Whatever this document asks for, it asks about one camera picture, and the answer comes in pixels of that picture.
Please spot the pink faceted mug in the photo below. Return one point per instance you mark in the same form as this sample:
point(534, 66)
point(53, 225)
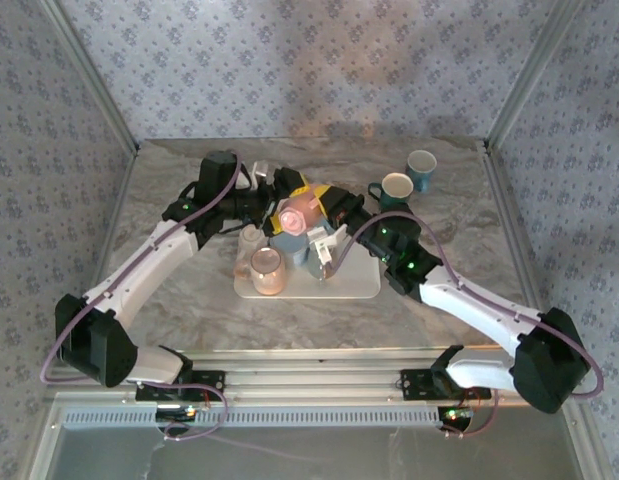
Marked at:
point(295, 217)

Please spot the cream white faceted mug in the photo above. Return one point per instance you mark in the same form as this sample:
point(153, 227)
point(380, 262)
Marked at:
point(249, 242)

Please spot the dark green mug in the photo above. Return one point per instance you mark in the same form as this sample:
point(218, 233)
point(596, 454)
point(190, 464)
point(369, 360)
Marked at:
point(389, 200)

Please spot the large peach pink mug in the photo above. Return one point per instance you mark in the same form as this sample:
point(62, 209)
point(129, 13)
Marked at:
point(266, 272)

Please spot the medium blue mug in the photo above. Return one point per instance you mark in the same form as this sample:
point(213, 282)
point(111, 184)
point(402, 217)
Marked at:
point(420, 177)

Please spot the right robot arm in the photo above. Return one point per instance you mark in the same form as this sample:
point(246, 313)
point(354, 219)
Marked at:
point(469, 305)

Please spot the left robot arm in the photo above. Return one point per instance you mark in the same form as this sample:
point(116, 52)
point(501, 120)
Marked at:
point(139, 270)

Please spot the large light blue ribbed mug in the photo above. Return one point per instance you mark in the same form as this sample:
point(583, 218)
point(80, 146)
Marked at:
point(289, 247)

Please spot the white plastic tray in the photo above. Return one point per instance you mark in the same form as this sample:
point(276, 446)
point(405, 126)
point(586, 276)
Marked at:
point(359, 280)

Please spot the small controller board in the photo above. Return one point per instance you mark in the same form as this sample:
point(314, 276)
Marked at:
point(456, 417)
point(176, 413)

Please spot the grey metal panel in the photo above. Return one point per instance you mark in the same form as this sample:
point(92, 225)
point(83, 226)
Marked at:
point(314, 455)

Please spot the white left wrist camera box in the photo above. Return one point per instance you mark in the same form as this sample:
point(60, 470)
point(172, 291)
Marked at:
point(259, 172)

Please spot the aluminium table side rail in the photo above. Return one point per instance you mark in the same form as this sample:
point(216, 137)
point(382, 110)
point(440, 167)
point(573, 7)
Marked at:
point(495, 175)
point(127, 175)

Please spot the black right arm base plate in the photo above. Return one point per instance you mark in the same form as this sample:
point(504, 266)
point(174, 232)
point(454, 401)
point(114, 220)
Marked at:
point(414, 385)

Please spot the aluminium frame post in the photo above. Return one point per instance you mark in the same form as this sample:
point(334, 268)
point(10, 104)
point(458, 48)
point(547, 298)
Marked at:
point(530, 75)
point(94, 75)

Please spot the aluminium extrusion rail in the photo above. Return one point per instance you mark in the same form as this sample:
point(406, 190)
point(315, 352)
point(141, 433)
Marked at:
point(314, 380)

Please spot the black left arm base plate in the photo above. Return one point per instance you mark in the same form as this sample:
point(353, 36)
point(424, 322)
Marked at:
point(211, 380)

